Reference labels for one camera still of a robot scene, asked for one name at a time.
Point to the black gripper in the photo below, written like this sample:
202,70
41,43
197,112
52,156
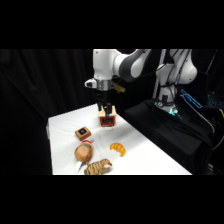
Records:
103,96

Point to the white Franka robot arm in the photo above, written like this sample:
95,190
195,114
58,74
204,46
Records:
106,63

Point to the small wooden drawer box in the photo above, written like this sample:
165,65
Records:
113,115

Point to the small wooden box blue top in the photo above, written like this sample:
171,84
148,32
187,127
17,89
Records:
83,133

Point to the orange toy croissant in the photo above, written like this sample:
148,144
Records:
118,149

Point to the brown round plush toy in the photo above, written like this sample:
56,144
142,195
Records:
83,152

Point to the striped tiger plush toy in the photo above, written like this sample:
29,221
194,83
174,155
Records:
97,167

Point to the black robot stand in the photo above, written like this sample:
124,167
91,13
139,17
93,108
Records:
166,133

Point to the small green light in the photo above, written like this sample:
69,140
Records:
172,111

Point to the black curtain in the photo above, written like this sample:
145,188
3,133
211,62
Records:
40,86

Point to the blue lit device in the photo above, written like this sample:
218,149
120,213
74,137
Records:
191,98

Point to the tan wrist camera mount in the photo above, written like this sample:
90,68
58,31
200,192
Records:
118,87

